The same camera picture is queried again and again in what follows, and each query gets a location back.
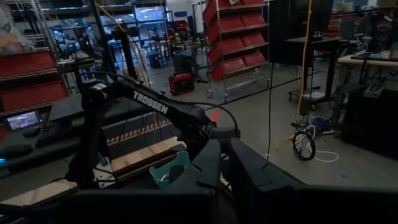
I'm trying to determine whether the dark grey side desk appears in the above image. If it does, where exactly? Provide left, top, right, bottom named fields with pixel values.
left=0, top=136, right=81, bottom=180

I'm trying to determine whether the black background monitor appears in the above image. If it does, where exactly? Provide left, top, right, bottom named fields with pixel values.
left=269, top=0, right=335, bottom=67

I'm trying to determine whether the black floor equipment box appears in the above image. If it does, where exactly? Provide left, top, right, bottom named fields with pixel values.
left=340, top=83, right=398, bottom=160

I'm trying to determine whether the yellow floor cable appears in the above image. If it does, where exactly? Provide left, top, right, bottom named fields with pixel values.
left=275, top=0, right=313, bottom=151

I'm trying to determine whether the clear plastic bag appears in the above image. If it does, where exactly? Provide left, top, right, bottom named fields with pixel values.
left=0, top=0, right=35, bottom=53

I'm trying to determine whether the white floor cable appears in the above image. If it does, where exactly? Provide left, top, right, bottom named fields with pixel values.
left=294, top=124, right=340, bottom=164

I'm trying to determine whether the long black floor cable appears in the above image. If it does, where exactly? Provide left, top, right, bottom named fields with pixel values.
left=266, top=61, right=275, bottom=160

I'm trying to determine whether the black rolling stand desk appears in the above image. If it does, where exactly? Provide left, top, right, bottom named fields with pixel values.
left=285, top=35, right=354, bottom=110

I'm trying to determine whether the black coiled floor cable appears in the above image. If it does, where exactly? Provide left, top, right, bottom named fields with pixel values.
left=291, top=129, right=317, bottom=162

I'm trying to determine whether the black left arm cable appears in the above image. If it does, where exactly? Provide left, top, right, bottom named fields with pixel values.
left=189, top=101, right=241, bottom=138

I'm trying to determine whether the teal plastic bin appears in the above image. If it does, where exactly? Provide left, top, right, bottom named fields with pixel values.
left=149, top=151, right=191, bottom=190

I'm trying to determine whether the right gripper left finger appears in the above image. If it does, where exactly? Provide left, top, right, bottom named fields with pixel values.
left=190, top=139, right=222, bottom=195

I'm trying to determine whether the light wooden background desk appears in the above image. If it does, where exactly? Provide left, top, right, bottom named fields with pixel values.
left=337, top=51, right=398, bottom=85

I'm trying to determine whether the black keyboard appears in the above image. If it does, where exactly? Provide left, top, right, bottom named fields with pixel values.
left=35, top=119, right=75, bottom=149

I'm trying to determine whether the red black equipment box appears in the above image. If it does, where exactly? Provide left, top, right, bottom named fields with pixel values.
left=168, top=72, right=196, bottom=96

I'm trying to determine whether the red bin shelving rack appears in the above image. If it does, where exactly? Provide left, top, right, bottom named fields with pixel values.
left=203, top=0, right=271, bottom=103
left=0, top=48, right=70, bottom=118

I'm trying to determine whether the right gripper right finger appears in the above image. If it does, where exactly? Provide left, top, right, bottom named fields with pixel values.
left=229, top=138, right=304, bottom=224

